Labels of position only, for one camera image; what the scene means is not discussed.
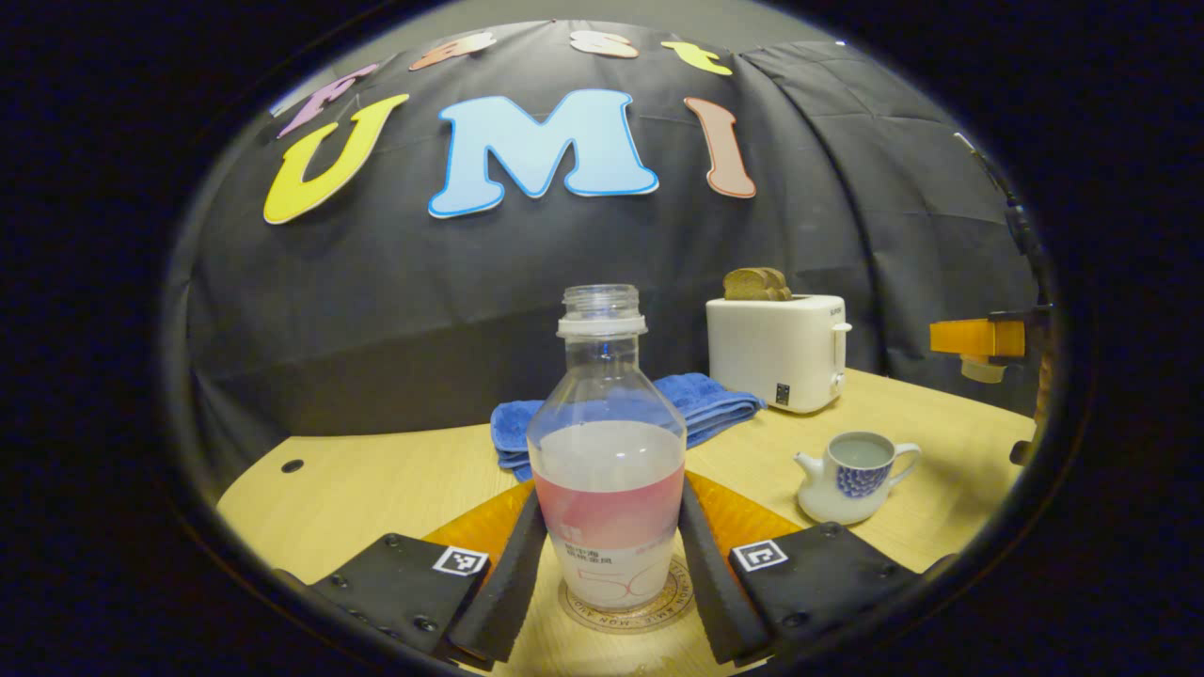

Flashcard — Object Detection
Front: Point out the white toaster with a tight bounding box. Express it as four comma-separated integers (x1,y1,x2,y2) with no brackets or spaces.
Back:
705,293,853,415

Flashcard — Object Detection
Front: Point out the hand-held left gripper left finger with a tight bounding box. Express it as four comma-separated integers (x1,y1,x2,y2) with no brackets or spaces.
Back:
310,481,548,664

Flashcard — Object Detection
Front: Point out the black backdrop cloth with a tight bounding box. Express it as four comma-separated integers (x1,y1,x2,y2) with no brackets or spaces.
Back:
183,19,1045,490

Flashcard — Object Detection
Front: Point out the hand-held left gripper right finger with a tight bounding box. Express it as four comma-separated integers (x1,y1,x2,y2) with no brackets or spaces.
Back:
679,475,951,666

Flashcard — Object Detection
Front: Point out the blue folded towel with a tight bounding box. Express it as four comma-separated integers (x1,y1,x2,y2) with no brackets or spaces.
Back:
490,372,765,482

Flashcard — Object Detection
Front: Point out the round patterned coaster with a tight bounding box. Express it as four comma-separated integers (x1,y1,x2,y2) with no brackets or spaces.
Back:
558,555,697,634

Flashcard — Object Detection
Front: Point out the clear plastic water bottle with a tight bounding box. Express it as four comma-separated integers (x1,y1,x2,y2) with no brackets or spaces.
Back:
525,284,688,609

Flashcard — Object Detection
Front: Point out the white blue-patterned teacup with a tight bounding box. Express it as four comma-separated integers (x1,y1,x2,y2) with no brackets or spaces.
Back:
793,431,923,526

